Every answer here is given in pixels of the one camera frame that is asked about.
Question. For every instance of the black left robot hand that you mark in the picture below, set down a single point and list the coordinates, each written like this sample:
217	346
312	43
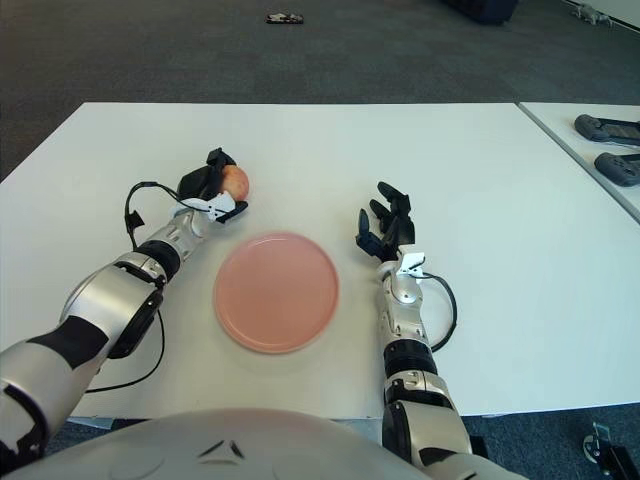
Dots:
195	182

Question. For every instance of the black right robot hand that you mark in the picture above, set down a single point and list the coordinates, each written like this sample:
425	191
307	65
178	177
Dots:
402	230

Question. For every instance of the red yellow apple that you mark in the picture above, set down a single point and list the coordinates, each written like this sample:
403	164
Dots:
237	182

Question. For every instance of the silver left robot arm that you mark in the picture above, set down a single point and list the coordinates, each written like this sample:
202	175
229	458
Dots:
110	295

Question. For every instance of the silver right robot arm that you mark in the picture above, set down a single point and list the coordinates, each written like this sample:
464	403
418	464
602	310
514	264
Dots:
405	295

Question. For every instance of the pink round plate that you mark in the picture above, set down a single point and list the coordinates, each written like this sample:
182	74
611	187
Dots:
277	292

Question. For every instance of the small black red floor item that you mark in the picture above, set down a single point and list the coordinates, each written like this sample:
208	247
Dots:
284	19

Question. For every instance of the white side table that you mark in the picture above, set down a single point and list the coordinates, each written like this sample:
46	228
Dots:
590	150

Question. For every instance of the grey game controller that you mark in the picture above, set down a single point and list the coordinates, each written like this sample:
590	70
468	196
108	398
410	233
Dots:
620	170
605	129

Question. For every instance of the dark blue bag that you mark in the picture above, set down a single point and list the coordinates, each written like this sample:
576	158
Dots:
482	10

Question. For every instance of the grey robot torso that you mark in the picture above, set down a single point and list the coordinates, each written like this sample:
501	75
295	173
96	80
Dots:
225	440

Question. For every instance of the black caster wheel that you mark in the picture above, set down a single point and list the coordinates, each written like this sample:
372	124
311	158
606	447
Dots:
595	445

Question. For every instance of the small grey toy figure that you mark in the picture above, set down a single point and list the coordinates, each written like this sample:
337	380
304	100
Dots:
592	12

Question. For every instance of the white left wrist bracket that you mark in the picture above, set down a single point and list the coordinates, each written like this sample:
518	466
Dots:
220	204

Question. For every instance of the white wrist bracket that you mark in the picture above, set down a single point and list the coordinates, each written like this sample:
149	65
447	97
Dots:
411	262
220	204

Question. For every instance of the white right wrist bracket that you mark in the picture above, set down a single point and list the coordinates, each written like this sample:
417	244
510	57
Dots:
411	262

